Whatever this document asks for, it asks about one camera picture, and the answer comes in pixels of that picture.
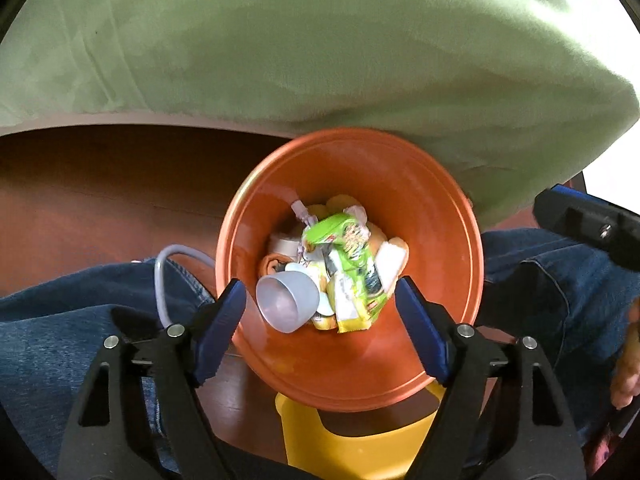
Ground person's right hand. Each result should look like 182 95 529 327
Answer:
611 297 640 411

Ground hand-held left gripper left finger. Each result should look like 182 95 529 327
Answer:
57 278 248 480

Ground green fleece blanket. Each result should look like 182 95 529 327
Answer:
0 0 640 226

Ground translucent plastic cup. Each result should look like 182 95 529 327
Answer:
256 270 321 334

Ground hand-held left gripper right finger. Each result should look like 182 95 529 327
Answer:
395 276 587 480

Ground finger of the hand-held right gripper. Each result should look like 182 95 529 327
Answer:
532 184 640 273

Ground green snack packet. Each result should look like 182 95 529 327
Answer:
301 212 390 333

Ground yellow plastic stool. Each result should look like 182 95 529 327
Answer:
275 380 448 480

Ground orange plastic bin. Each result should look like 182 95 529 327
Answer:
215 127 485 413

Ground person's blue jeans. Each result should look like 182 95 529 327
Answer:
0 227 640 480

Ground grey cable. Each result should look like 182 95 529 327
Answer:
154 244 217 331

